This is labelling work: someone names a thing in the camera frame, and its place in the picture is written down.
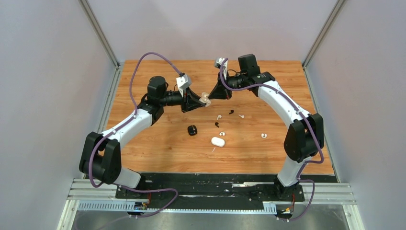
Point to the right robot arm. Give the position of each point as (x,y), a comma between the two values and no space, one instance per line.
(305,131)

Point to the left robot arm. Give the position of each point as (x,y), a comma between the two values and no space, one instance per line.
(101,155)

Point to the black glossy charging case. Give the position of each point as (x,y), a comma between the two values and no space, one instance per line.
(192,130)

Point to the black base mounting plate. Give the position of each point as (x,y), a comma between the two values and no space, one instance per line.
(212,191)

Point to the white oval charging case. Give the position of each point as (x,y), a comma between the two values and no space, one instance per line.
(219,142)

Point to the aluminium frame rail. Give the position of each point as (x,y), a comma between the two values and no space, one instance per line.
(83,196)

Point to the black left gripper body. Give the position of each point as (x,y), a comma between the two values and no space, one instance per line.
(185,104)

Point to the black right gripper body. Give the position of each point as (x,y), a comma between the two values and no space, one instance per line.
(226,93)

